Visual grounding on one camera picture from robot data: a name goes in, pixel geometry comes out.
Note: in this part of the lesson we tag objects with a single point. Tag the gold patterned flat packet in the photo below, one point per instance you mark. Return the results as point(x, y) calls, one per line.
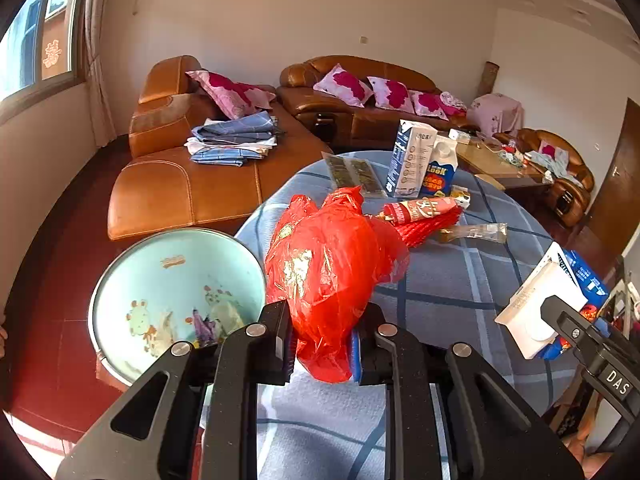
point(352, 172)

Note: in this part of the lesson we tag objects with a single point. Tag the pink cloth covered chair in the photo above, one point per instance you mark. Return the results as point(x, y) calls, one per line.
point(497, 110)

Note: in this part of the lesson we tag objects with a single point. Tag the folded blue checked bedsheets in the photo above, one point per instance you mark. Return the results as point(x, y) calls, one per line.
point(230, 135)

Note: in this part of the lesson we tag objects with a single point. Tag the red plastic bag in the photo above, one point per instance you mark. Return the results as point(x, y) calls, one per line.
point(325, 270)

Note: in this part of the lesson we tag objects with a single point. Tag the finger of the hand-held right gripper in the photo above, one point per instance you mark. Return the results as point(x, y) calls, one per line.
point(575, 325)

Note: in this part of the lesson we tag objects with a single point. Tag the light blue clothes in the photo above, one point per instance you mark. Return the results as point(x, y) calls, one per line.
point(555, 167)

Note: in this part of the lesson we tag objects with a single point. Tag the clear plastic wrapper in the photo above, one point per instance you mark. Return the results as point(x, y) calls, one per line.
point(475, 232)

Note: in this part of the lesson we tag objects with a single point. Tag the brown leather armchair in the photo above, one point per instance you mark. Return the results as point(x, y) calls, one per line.
point(570, 195)

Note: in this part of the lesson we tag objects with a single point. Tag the small yellow snack packet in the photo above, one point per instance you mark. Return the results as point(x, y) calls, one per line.
point(460, 195)

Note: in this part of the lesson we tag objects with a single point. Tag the sliding glass window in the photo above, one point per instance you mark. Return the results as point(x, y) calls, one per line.
point(30, 35)

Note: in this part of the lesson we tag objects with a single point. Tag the purple snack wrapper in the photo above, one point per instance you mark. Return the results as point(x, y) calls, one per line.
point(205, 327)

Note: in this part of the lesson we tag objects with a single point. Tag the small white box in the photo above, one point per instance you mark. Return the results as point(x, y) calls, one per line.
point(459, 135)

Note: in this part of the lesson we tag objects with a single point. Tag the red and white bag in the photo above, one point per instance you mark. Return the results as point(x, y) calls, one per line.
point(510, 151)

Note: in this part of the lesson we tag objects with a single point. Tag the white and blue carton box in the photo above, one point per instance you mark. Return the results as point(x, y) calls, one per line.
point(407, 160)

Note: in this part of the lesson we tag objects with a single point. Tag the white plastic bag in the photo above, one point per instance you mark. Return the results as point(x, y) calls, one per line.
point(227, 317)

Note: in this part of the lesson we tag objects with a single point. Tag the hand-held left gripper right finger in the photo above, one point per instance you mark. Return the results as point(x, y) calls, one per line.
point(370, 355)

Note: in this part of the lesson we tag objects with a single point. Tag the pink floral pillow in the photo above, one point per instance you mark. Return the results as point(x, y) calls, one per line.
point(345, 85)
point(427, 105)
point(392, 95)
point(225, 90)

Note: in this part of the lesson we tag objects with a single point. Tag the blue snack packet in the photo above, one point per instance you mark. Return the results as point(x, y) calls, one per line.
point(587, 280)

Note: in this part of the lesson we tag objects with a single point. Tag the light blue cartoon trash bin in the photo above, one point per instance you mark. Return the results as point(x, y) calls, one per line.
point(150, 270)

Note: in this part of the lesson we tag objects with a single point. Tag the red printed paper wrapper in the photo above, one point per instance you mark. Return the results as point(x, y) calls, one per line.
point(420, 210)

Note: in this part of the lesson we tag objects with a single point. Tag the small pink armchair pillow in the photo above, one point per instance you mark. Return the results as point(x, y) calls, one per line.
point(548, 149)

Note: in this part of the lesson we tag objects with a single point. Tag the blue milk carton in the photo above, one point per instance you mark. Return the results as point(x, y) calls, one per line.
point(440, 175)

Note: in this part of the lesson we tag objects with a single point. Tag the pink folded blanket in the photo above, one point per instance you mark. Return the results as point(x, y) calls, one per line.
point(454, 105)

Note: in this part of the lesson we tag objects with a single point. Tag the brown wooden door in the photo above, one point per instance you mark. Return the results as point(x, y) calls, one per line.
point(610, 185)

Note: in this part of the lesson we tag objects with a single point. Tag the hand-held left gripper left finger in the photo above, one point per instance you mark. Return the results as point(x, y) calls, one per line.
point(275, 350)

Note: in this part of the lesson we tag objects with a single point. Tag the white packet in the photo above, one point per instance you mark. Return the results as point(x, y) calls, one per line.
point(530, 305)

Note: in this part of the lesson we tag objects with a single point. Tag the beige curtain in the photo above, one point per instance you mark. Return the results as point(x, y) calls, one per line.
point(100, 60)

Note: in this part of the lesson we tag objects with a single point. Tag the brown leather chaise sofa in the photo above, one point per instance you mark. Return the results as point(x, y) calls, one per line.
point(175, 185)

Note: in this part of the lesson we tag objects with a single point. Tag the rolled beige mat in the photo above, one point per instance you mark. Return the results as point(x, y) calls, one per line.
point(490, 77)

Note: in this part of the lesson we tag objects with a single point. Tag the brown leather three-seat sofa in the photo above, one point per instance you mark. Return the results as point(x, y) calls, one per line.
point(350, 110)

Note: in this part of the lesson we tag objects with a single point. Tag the wooden glass-top coffee table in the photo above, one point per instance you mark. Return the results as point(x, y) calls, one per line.
point(490, 160)

